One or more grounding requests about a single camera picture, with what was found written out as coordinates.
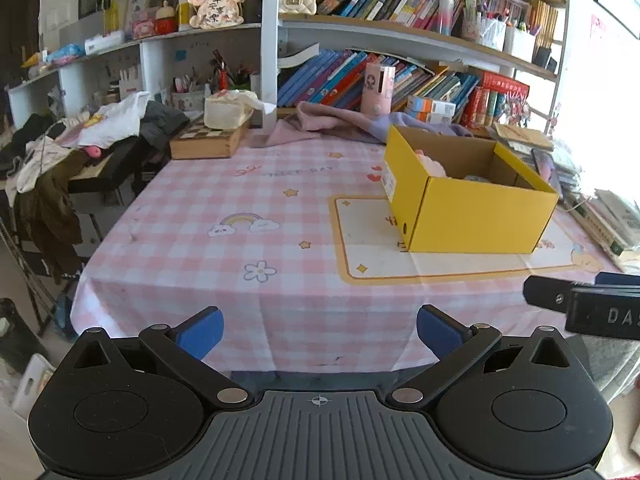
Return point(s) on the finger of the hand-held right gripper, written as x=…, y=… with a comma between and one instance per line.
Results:
x=620, y=279
x=542, y=292

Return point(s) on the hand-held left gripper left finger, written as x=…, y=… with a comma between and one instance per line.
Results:
x=200, y=335

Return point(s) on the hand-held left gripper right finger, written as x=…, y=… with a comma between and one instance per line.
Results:
x=440, y=335

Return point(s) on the yellow cardboard box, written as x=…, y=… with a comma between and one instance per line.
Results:
x=475, y=220

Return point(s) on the pink plush toy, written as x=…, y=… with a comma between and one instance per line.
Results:
x=432, y=165

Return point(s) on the white storage container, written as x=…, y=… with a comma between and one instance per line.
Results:
x=520, y=45

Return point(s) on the pile of books and papers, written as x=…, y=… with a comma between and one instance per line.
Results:
x=610, y=220

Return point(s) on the black smartphone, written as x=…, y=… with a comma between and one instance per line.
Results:
x=545, y=167

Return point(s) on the black chair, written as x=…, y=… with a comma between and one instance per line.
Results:
x=110, y=175

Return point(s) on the colourful hanging ornaments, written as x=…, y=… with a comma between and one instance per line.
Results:
x=517, y=107

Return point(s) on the wooden chessboard box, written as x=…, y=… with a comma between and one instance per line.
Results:
x=200, y=146

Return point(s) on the row of red dictionaries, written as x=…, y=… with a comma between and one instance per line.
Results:
x=492, y=97

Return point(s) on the orange and white carton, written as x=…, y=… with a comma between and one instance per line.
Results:
x=432, y=106
x=425, y=117

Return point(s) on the cream tissue pack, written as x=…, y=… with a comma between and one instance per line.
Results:
x=225, y=112

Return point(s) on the pile of clothes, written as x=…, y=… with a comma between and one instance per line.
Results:
x=110, y=125

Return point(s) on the small black box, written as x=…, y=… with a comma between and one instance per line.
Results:
x=542, y=57

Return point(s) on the pen cups with brushes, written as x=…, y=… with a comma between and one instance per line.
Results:
x=187, y=95

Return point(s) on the pink and purple cloth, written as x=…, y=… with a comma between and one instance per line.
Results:
x=320, y=120

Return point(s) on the pink cylindrical dispenser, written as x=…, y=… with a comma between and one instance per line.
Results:
x=376, y=92

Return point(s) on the clear pen holder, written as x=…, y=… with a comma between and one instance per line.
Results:
x=487, y=32

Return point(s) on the row of yellow books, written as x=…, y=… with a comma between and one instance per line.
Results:
x=545, y=22

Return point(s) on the row of leaning blue books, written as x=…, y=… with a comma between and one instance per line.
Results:
x=325, y=77

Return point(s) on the pink blue gradient bottle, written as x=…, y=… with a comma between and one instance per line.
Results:
x=446, y=12

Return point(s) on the white bookshelf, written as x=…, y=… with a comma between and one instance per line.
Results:
x=270, y=35

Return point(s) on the white box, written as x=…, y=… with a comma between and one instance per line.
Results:
x=102, y=42

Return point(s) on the blue wrapped pack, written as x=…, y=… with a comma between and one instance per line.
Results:
x=67, y=54

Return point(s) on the pink tissue box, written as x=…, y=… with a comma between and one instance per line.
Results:
x=143, y=29

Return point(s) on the red jar with cream lid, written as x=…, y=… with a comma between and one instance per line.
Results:
x=166, y=22

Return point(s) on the black picture frame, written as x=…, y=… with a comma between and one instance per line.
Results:
x=92, y=2

